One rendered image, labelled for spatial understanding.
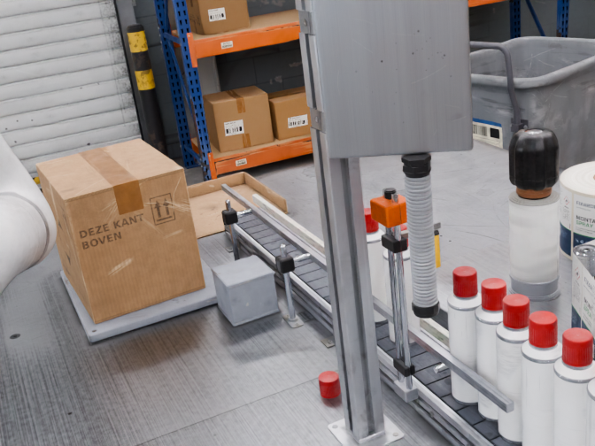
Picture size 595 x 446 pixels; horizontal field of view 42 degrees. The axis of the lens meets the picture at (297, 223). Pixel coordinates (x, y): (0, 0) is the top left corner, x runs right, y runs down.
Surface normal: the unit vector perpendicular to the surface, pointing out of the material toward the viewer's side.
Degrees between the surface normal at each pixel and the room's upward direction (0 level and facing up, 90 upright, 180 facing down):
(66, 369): 0
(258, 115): 90
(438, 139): 90
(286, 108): 90
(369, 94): 90
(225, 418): 0
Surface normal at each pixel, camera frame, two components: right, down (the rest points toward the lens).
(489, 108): -0.74, 0.39
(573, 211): -0.90, 0.26
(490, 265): -0.12, -0.92
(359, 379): 0.42, 0.30
